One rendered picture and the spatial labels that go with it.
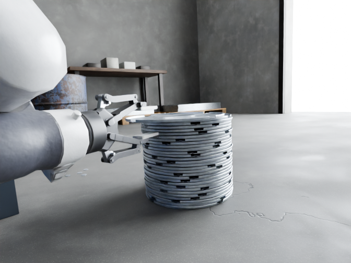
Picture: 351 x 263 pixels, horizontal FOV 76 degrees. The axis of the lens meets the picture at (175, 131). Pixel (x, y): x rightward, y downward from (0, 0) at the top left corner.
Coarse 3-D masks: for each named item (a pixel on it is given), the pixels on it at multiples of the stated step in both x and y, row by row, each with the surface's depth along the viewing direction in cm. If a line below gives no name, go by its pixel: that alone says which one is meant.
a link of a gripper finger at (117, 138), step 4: (108, 136) 42; (112, 136) 43; (116, 136) 44; (120, 136) 45; (124, 136) 47; (116, 140) 45; (120, 140) 45; (124, 140) 47; (128, 140) 48; (132, 140) 49; (136, 140) 51; (140, 140) 52; (136, 144) 51; (140, 144) 52
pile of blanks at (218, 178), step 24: (216, 120) 68; (144, 144) 73; (168, 144) 62; (192, 144) 60; (216, 144) 63; (144, 168) 72; (168, 168) 62; (192, 168) 61; (216, 168) 64; (168, 192) 64; (192, 192) 62; (216, 192) 64
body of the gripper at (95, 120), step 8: (80, 112) 38; (88, 112) 39; (96, 112) 41; (104, 112) 42; (88, 120) 37; (96, 120) 38; (104, 120) 42; (88, 128) 37; (96, 128) 37; (104, 128) 39; (112, 128) 44; (96, 136) 37; (104, 136) 39; (96, 144) 38; (104, 144) 40; (112, 144) 44; (88, 152) 38
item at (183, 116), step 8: (184, 112) 82; (192, 112) 80; (200, 112) 79; (216, 112) 73; (128, 120) 60; (136, 120) 57; (144, 120) 55; (152, 120) 54; (160, 120) 54; (168, 120) 54; (176, 120) 53; (184, 120) 54; (192, 120) 54; (200, 120) 55
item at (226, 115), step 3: (225, 114) 77; (228, 114) 75; (219, 117) 62; (222, 117) 63; (225, 117) 64; (228, 117) 66; (201, 120) 60; (204, 120) 60; (207, 120) 61; (210, 120) 61; (213, 120) 61
